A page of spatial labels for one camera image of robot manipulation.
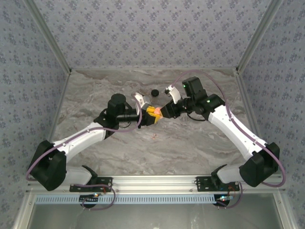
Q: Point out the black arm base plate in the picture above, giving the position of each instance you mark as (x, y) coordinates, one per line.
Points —
(104, 182)
(203, 184)

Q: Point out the aluminium table side rail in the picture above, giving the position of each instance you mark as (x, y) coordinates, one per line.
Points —
(62, 95)
(247, 100)

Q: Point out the aluminium frame corner post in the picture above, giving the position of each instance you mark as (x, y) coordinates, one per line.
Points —
(258, 39)
(48, 39)

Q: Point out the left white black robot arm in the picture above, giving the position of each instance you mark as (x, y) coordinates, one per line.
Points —
(78, 138)

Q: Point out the small black controller board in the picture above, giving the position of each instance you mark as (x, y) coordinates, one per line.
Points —
(89, 198)
(222, 200)

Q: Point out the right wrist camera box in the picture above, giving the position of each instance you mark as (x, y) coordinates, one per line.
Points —
(174, 94)

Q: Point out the aluminium frame cross rail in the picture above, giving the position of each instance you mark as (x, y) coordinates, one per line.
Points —
(152, 182)

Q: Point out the aluminium lower frame leg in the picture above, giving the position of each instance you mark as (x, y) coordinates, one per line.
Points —
(284, 210)
(23, 210)

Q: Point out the black earbud charging case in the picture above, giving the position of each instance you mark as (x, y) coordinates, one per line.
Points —
(155, 92)

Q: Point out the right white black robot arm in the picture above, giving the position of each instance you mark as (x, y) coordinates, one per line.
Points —
(238, 133)

